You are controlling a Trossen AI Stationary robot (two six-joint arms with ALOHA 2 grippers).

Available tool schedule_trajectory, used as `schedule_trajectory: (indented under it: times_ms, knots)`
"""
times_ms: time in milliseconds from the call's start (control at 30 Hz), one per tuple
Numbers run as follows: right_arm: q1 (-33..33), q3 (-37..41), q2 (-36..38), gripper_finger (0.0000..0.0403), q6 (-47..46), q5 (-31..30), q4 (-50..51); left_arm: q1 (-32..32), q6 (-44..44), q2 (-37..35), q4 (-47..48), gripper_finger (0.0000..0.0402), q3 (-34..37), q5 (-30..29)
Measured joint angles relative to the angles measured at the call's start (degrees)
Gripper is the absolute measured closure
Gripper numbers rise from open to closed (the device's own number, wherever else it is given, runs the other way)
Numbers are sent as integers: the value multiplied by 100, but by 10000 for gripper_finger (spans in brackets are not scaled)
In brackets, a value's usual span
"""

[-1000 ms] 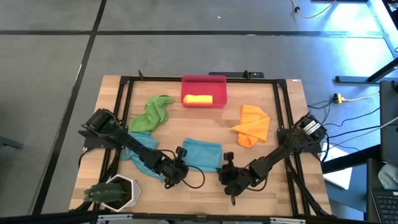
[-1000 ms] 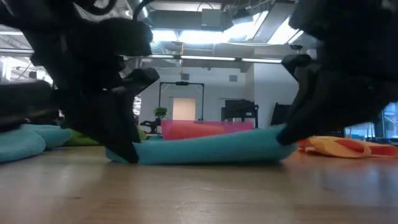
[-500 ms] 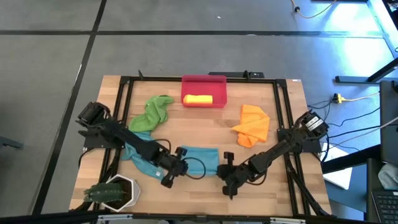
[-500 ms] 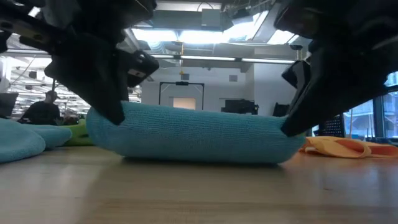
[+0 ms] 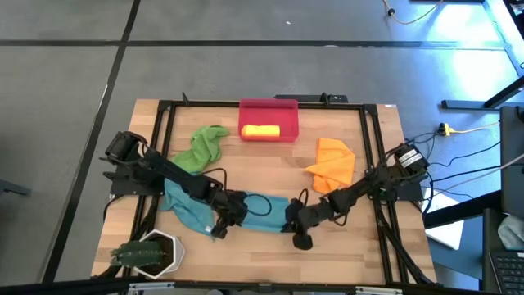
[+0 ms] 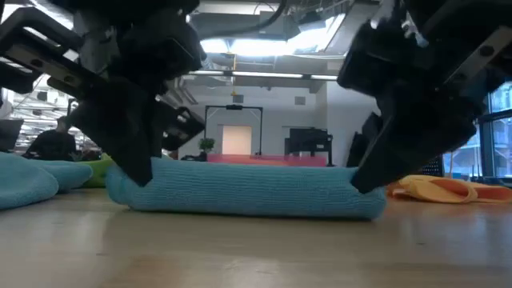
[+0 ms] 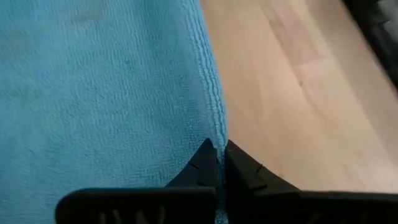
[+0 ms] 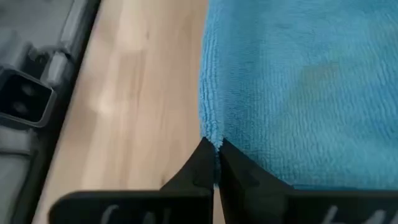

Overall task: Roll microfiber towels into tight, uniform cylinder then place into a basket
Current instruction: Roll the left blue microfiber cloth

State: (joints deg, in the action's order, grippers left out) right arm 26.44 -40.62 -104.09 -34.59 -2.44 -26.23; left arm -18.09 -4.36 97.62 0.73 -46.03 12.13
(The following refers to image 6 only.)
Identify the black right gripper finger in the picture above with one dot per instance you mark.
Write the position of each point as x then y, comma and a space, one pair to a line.
362, 144
420, 136

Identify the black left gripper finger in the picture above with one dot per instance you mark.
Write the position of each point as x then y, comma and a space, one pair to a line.
120, 132
180, 128

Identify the teal microfiber towel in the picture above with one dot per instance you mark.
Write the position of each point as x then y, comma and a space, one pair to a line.
28, 180
248, 188

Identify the cream wall panel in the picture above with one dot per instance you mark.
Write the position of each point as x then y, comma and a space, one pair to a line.
237, 140

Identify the black equipment cart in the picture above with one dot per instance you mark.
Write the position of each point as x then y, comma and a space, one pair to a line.
308, 140

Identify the green microfiber towel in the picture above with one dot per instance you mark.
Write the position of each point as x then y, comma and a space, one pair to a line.
98, 172

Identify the pink translucent plastic basket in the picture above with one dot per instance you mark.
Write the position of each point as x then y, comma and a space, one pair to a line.
304, 161

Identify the orange microfiber towel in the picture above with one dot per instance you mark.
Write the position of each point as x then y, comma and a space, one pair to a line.
432, 188

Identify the small green potted plant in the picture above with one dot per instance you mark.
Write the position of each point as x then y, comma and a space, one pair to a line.
206, 145

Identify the black perforated panel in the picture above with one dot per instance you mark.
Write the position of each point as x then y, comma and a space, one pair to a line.
432, 168

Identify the black background gantry frame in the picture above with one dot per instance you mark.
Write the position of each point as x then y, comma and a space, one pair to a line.
234, 107

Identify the person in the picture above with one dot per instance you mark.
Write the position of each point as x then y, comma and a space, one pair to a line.
52, 144

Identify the ceiling light strip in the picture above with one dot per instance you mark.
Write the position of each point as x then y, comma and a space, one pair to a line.
264, 74

